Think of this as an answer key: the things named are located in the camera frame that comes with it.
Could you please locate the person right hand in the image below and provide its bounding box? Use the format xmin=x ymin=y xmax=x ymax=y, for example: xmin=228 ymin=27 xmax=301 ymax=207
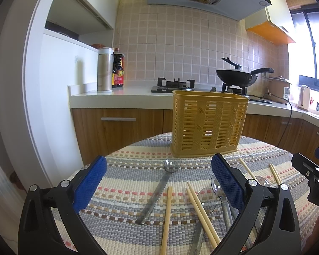
xmin=303 ymin=215 xmax=319 ymax=254

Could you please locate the steel thermos flask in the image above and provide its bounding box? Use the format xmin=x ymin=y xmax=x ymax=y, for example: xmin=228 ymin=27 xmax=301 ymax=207
xmin=97 ymin=47 xmax=113 ymax=92

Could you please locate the dark soy sauce bottle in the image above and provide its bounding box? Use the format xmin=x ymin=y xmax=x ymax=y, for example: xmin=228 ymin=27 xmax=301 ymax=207
xmin=112 ymin=47 xmax=124 ymax=88

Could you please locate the rice cooker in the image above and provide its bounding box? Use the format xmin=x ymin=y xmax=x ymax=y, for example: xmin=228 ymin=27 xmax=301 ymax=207
xmin=266 ymin=76 xmax=291 ymax=105

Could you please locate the white fridge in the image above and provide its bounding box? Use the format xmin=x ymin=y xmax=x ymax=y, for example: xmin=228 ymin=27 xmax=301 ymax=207
xmin=0 ymin=0 xmax=97 ymax=189

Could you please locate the orange wall cabinet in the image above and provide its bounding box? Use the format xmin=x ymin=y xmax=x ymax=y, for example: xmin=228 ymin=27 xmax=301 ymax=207
xmin=245 ymin=0 xmax=295 ymax=45

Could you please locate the yellow plastic utensil basket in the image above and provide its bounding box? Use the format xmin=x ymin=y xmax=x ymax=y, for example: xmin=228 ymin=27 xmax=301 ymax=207
xmin=171 ymin=90 xmax=249 ymax=158

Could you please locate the white electric kettle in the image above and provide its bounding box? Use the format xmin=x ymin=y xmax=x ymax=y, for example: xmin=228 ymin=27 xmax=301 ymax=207
xmin=297 ymin=85 xmax=311 ymax=111

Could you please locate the wooden chopstick single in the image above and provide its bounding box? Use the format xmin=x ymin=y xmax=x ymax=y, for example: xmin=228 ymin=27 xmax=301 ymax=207
xmin=160 ymin=186 xmax=173 ymax=255

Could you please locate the black wok with lid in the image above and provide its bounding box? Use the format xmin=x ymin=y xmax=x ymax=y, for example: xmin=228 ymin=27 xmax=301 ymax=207
xmin=215 ymin=58 xmax=274 ymax=88

